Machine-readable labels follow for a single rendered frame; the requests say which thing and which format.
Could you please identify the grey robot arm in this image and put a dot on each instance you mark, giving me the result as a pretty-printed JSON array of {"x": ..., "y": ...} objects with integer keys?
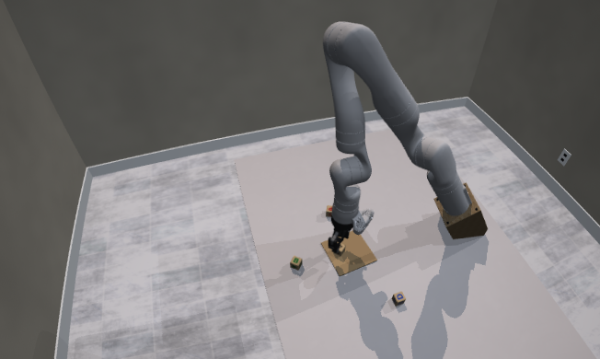
[{"x": 356, "y": 46}]

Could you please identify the tan flat square mat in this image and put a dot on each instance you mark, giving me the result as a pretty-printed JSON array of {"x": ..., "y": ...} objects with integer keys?
[{"x": 356, "y": 255}]

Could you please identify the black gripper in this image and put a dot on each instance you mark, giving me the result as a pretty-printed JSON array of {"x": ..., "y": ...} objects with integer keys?
[{"x": 340, "y": 231}]

